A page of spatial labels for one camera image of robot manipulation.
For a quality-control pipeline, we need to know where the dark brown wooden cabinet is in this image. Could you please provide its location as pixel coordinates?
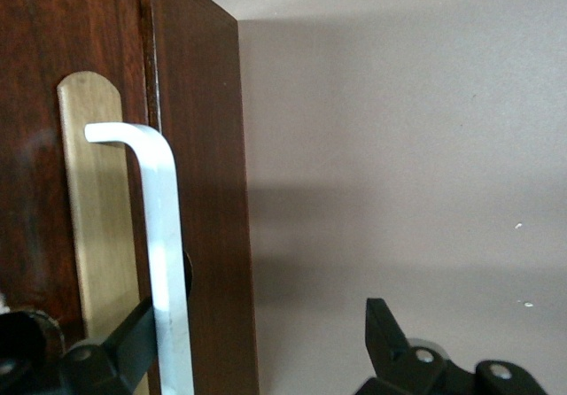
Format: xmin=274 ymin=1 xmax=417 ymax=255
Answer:
xmin=139 ymin=0 xmax=260 ymax=395

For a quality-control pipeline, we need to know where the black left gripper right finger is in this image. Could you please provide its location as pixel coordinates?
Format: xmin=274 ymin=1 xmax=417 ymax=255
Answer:
xmin=358 ymin=298 xmax=478 ymax=395

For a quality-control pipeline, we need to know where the wooden drawer with white handle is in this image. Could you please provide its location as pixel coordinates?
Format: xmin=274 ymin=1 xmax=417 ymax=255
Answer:
xmin=0 ymin=0 xmax=195 ymax=395

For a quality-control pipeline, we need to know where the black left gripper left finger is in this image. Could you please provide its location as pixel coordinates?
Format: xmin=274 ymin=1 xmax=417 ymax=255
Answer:
xmin=59 ymin=298 xmax=159 ymax=395

